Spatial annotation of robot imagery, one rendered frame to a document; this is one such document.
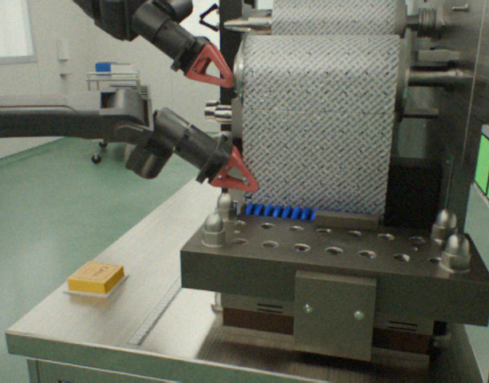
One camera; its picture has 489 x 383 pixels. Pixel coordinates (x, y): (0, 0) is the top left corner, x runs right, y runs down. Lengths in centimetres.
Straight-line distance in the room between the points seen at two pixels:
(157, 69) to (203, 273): 630
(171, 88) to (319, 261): 629
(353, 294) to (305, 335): 9
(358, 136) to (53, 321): 55
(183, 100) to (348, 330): 627
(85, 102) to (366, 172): 45
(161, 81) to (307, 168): 617
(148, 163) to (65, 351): 31
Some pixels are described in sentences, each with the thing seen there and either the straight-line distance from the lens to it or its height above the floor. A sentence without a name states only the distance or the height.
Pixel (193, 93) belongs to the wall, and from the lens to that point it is 677.
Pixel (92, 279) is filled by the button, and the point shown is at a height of 92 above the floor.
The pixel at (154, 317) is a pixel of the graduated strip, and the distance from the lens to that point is 79.
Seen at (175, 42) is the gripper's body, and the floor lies 130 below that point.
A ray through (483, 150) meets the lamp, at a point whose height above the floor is 120.
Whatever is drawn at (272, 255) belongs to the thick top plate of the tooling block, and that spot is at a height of 103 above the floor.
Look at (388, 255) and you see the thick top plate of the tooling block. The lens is 69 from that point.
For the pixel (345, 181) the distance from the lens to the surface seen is 81.
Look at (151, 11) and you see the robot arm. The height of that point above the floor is 135.
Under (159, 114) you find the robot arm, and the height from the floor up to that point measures 119.
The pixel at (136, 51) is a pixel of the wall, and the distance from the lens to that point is 703.
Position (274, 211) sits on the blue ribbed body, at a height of 104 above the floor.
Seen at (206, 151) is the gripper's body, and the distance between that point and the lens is 79.
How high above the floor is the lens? 131
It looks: 18 degrees down
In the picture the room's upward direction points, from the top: straight up
